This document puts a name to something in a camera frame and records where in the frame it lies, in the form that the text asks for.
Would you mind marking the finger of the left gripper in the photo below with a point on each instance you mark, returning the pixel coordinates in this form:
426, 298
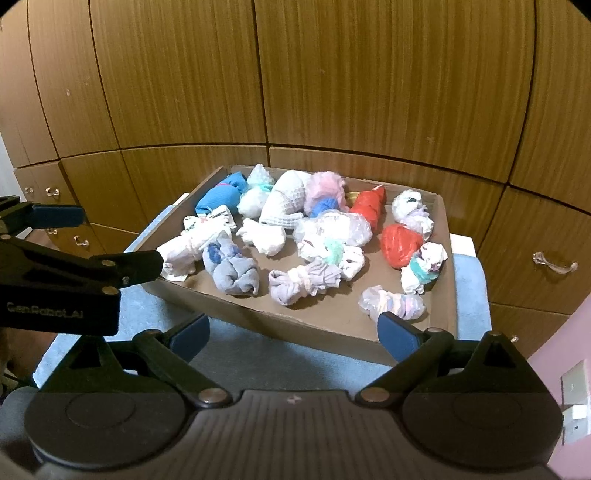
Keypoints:
126, 269

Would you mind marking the pink white striped bundle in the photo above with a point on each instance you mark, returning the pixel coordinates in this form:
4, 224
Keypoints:
376, 300

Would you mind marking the wooden wardrobe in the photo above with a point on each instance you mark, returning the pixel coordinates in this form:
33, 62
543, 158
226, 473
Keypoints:
121, 106

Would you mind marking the yellow small item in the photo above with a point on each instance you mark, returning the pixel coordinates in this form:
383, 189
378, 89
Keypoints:
351, 197

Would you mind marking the white wall socket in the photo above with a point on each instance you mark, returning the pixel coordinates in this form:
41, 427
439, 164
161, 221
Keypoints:
575, 404

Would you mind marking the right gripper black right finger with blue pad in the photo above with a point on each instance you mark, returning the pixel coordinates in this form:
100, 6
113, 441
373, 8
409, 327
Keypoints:
433, 361

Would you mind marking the clear plastic bag bundle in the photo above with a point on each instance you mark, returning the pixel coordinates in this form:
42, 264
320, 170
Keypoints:
348, 228

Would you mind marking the white patterned sock bundle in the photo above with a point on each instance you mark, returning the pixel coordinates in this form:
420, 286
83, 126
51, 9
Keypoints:
181, 253

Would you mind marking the blue sock bundle pink band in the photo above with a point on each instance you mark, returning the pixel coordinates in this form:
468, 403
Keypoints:
227, 192

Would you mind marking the white fluffy toy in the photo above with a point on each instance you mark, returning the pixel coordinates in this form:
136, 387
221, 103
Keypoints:
409, 210

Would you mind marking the white teal small bundle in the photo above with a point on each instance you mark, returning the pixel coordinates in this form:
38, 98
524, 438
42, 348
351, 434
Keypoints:
423, 268

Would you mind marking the grey blue sock bundle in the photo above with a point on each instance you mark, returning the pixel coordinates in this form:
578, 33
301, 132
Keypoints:
232, 272

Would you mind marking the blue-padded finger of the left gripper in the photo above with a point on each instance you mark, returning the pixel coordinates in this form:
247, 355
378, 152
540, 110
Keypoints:
57, 216

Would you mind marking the white bundle teal centre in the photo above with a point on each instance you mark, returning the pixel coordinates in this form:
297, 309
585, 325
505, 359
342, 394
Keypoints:
349, 259

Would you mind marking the metal drawer handle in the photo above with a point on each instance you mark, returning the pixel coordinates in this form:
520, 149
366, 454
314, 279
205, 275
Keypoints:
539, 258

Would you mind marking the white knit sock bundle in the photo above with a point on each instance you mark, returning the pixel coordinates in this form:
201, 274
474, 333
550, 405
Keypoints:
285, 205

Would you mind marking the pink fluffy owl toy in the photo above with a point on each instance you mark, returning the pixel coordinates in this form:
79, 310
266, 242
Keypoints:
323, 185

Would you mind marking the round red plastic bundle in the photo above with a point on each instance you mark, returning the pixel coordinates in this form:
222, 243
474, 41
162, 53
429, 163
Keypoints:
399, 244

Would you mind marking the white bundle with teal tie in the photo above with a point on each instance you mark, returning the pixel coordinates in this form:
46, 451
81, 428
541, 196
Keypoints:
259, 185

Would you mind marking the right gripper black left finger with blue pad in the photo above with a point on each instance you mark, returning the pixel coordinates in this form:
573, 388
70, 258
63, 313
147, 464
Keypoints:
151, 362

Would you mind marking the cardboard box tray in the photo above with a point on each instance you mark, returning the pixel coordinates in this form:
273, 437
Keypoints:
332, 322

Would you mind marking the lilac sock bundle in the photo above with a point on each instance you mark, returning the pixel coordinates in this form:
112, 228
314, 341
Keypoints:
312, 279

